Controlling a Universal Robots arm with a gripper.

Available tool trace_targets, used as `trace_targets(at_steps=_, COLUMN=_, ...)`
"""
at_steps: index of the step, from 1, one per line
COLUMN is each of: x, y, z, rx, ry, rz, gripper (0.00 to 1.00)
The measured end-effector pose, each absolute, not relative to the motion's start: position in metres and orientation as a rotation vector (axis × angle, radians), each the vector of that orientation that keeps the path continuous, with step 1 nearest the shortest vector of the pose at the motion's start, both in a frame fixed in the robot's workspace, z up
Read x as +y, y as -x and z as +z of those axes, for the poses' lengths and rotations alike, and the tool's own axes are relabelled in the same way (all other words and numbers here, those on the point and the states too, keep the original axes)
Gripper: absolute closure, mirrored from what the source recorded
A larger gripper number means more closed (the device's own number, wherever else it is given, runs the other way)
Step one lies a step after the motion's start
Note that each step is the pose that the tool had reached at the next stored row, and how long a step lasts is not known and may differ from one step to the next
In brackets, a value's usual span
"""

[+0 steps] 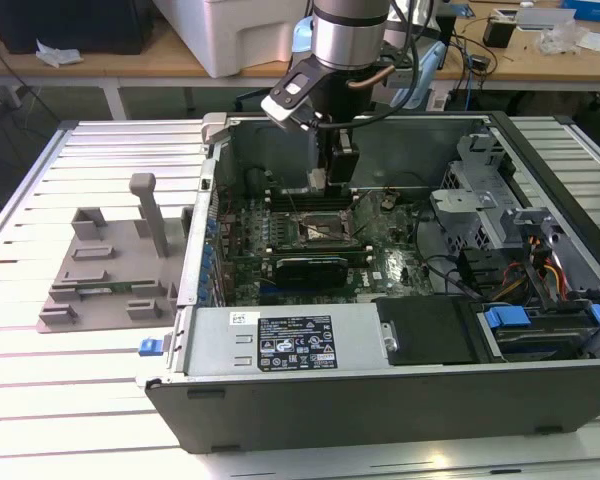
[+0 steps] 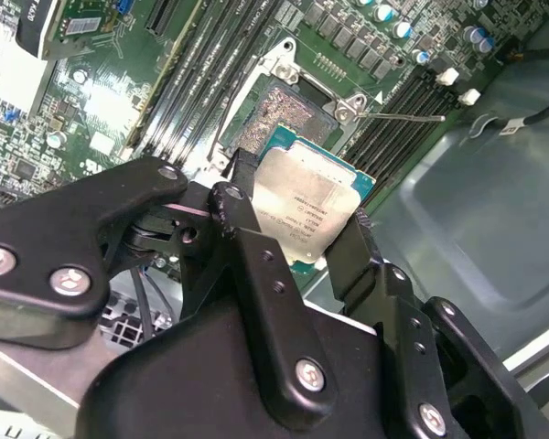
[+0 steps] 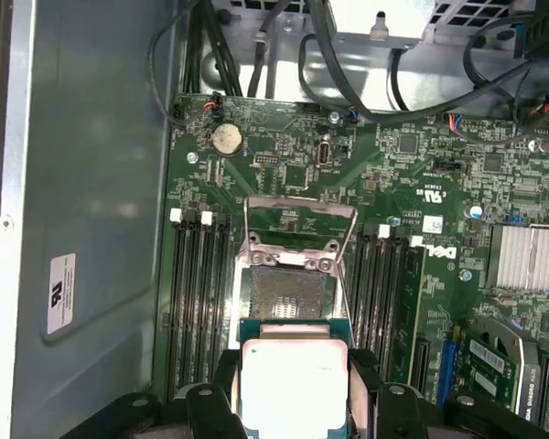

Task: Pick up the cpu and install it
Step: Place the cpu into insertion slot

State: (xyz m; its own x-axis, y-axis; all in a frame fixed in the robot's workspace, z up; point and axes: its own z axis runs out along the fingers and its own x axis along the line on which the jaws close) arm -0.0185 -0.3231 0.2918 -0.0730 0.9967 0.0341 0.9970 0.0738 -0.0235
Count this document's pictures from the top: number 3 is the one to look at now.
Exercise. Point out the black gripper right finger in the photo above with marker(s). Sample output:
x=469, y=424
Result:
x=393, y=411

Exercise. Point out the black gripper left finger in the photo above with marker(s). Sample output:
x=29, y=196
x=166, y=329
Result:
x=201, y=411

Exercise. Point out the silver CPU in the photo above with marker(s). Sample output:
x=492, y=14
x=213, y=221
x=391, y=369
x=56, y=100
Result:
x=293, y=379

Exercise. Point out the metal locking lever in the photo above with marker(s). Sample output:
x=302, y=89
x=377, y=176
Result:
x=346, y=304

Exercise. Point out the metal socket cover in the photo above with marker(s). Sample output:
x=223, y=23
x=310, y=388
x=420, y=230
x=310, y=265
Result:
x=267, y=204

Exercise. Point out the CPU socket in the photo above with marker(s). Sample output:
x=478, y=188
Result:
x=283, y=288

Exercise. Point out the black expansion slot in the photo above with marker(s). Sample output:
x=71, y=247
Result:
x=421, y=366

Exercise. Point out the blue expansion slot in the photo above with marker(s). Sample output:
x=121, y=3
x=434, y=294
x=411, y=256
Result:
x=450, y=366

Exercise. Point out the installed green RAM stick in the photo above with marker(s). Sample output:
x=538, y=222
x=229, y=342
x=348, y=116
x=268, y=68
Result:
x=414, y=311

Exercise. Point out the black graphics card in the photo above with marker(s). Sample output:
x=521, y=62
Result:
x=528, y=366

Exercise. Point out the white label sticker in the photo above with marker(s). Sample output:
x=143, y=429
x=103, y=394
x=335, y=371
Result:
x=61, y=292

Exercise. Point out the silver chipset heatsink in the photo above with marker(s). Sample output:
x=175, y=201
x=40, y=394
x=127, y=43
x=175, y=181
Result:
x=526, y=258

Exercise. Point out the black open PC case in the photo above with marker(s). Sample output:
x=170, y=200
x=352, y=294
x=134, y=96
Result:
x=96, y=183

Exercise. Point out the green motherboard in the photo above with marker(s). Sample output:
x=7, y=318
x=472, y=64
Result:
x=370, y=160

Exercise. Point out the silver internal USB port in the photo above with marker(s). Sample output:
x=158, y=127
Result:
x=325, y=151

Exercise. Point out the coin cell battery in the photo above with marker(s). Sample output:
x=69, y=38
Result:
x=226, y=139

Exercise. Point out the silver metal drive cage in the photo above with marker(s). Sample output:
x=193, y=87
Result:
x=466, y=13

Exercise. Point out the black connector block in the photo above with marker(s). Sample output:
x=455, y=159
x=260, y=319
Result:
x=546, y=27

